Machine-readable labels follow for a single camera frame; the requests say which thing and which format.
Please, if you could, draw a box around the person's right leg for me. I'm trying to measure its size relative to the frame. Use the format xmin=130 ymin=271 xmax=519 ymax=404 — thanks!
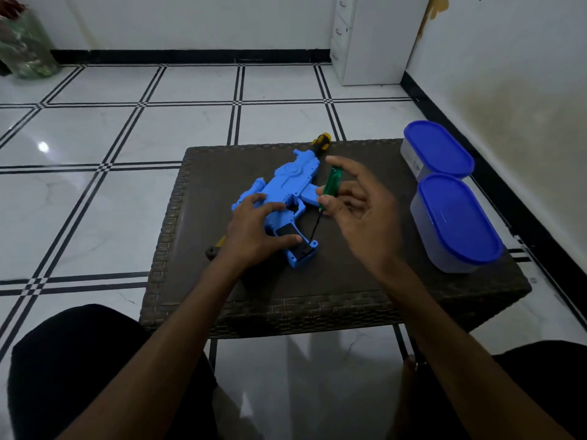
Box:
xmin=389 ymin=341 xmax=587 ymax=440

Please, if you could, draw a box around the person's left forearm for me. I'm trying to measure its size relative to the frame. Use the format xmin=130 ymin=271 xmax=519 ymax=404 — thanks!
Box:
xmin=57 ymin=255 xmax=254 ymax=440

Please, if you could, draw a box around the green plastic bag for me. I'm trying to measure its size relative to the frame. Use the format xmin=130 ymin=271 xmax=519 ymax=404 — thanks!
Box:
xmin=0 ymin=0 xmax=62 ymax=80

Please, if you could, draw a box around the person's leg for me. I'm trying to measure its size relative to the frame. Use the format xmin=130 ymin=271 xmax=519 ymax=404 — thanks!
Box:
xmin=389 ymin=341 xmax=587 ymax=440
xmin=7 ymin=304 xmax=219 ymax=440

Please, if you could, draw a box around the dark woven wicker table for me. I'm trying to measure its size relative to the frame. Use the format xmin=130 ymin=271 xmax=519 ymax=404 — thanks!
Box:
xmin=139 ymin=138 xmax=533 ymax=372

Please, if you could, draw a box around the person's right hand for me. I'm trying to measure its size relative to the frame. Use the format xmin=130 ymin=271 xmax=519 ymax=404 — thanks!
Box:
xmin=316 ymin=156 xmax=407 ymax=276

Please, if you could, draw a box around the yellow black handled screwdriver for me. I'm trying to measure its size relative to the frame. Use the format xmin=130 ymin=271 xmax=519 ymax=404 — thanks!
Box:
xmin=311 ymin=132 xmax=332 ymax=157

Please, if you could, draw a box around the clear container with blue lid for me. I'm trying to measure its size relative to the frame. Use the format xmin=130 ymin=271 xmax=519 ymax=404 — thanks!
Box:
xmin=409 ymin=173 xmax=505 ymax=274
xmin=400 ymin=120 xmax=475 ymax=182

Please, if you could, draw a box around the person's left hand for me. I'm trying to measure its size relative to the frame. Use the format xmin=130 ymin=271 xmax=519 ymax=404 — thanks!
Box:
xmin=216 ymin=193 xmax=304 ymax=273

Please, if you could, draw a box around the green handled screwdriver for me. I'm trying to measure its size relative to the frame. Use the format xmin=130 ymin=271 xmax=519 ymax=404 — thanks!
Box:
xmin=308 ymin=166 xmax=344 ymax=244

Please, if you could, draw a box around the white drawer cabinet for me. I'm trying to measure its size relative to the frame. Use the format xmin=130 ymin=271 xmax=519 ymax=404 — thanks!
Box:
xmin=329 ymin=0 xmax=432 ymax=86

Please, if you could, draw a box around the blue plastic toy gun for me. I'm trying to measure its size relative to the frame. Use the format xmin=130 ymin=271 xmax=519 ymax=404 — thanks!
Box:
xmin=231 ymin=149 xmax=322 ymax=270

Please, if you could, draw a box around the person's right forearm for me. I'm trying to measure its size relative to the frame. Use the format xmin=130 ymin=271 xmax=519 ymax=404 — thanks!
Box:
xmin=371 ymin=255 xmax=577 ymax=440

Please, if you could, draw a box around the yellow brown handled tool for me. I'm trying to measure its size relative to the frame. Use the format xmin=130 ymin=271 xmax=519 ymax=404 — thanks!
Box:
xmin=205 ymin=234 xmax=228 ymax=262

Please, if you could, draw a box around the person's left leg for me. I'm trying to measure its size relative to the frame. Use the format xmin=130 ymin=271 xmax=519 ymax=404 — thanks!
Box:
xmin=7 ymin=304 xmax=219 ymax=440

